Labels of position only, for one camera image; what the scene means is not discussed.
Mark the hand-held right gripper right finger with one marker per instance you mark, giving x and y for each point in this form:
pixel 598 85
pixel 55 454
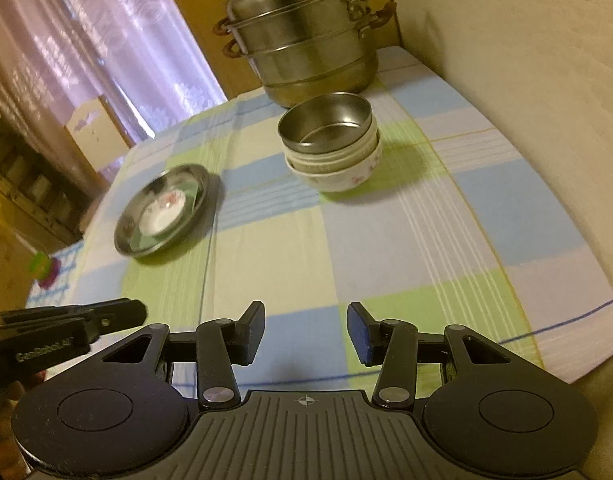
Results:
pixel 360 332

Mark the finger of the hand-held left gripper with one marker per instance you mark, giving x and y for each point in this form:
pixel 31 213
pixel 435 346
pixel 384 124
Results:
pixel 46 314
pixel 119 316

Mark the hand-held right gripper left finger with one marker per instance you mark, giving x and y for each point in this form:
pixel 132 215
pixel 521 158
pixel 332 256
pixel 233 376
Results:
pixel 252 332

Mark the steel plate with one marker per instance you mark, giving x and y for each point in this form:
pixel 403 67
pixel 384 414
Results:
pixel 136 240

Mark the small white floral dish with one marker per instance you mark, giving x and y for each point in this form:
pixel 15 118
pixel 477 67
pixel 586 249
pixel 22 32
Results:
pixel 166 210

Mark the white ceramic floral bowl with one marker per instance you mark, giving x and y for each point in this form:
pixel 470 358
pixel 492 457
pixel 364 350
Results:
pixel 346 177

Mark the cream plastic bowl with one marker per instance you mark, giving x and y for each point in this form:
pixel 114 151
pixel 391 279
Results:
pixel 336 159

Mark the small steel bowl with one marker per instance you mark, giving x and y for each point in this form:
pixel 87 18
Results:
pixel 326 120

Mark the person's left hand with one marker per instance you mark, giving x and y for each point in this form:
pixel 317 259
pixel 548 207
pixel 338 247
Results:
pixel 1 425

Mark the green and pink toy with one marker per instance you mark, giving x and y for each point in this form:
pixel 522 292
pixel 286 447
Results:
pixel 45 270

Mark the white blue-grid cloth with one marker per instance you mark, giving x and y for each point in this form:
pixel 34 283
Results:
pixel 66 265

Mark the cardboard box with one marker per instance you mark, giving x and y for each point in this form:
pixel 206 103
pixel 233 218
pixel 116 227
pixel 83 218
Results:
pixel 6 270

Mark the checked pastel tablecloth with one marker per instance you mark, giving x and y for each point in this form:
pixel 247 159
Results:
pixel 396 240

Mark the black metal rack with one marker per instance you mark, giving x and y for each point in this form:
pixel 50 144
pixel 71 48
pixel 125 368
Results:
pixel 26 185

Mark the sheer pink curtain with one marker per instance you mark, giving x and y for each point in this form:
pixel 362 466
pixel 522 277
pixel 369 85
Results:
pixel 101 35

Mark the steel steamer pot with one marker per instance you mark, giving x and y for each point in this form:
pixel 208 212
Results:
pixel 306 50

